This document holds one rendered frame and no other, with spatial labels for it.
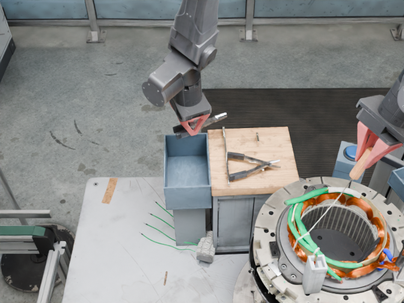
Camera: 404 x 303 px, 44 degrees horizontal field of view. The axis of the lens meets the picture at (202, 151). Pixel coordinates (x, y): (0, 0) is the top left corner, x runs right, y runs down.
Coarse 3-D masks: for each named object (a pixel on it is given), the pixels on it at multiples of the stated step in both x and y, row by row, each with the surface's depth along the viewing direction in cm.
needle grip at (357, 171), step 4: (368, 148) 81; (372, 148) 81; (364, 152) 81; (368, 152) 80; (364, 156) 81; (368, 156) 81; (360, 160) 82; (364, 160) 81; (356, 164) 83; (360, 164) 82; (356, 168) 83; (360, 168) 82; (352, 172) 83; (356, 172) 83; (360, 172) 83; (352, 176) 83; (356, 176) 83
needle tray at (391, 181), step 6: (402, 168) 116; (396, 174) 115; (402, 174) 118; (390, 180) 117; (396, 180) 115; (402, 180) 119; (396, 186) 116; (402, 186) 113; (396, 192) 116; (402, 192) 114; (402, 198) 115
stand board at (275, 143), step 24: (216, 144) 122; (240, 144) 122; (264, 144) 122; (288, 144) 121; (216, 168) 117; (240, 168) 117; (264, 168) 116; (288, 168) 116; (216, 192) 113; (240, 192) 114; (264, 192) 114
